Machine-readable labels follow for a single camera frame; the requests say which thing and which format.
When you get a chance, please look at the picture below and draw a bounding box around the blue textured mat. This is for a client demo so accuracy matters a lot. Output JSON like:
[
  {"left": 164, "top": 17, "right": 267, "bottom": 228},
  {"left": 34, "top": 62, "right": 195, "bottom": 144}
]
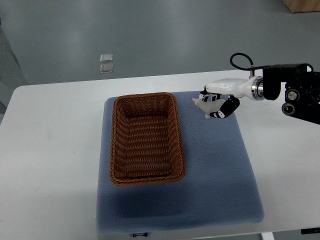
[{"left": 96, "top": 91, "right": 264, "bottom": 235}]

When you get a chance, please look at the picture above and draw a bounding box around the brown wicker basket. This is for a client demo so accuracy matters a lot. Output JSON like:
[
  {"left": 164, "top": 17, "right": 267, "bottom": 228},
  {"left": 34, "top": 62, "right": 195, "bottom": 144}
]
[{"left": 109, "top": 92, "right": 187, "bottom": 187}]

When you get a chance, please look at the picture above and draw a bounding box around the black table control panel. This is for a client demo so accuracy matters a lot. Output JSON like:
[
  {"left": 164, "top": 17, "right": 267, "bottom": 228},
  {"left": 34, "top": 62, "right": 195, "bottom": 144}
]
[{"left": 300, "top": 227, "right": 320, "bottom": 235}]

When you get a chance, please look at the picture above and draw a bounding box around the upper metal floor plate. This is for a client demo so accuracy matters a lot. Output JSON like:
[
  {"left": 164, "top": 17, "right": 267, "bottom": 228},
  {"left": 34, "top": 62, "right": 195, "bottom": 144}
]
[{"left": 100, "top": 53, "right": 113, "bottom": 63}]

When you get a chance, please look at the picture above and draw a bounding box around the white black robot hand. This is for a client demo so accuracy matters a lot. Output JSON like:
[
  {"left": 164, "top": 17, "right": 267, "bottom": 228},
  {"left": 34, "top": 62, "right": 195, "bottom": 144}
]
[{"left": 198, "top": 76, "right": 265, "bottom": 119}]

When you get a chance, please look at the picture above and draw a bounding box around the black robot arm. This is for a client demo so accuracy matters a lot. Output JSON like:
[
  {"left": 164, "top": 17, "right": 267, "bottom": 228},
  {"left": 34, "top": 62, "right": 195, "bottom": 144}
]
[{"left": 262, "top": 63, "right": 320, "bottom": 124}]

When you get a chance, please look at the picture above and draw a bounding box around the black cable loop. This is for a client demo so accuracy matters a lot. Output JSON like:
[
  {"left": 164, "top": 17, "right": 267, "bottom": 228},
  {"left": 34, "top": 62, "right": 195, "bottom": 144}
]
[{"left": 229, "top": 52, "right": 263, "bottom": 79}]

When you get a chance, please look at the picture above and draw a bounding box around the person in grey trousers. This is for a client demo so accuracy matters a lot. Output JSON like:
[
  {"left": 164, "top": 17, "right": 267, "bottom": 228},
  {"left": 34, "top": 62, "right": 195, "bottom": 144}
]
[{"left": 0, "top": 27, "right": 30, "bottom": 114}]

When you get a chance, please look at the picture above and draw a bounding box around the wooden box corner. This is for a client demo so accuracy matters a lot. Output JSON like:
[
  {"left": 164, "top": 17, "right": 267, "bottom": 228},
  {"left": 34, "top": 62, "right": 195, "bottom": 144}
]
[{"left": 283, "top": 0, "right": 320, "bottom": 13}]

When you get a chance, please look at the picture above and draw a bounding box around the white bear figurine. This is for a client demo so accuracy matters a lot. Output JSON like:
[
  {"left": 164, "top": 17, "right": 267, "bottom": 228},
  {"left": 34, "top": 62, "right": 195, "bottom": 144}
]
[{"left": 192, "top": 98, "right": 225, "bottom": 119}]

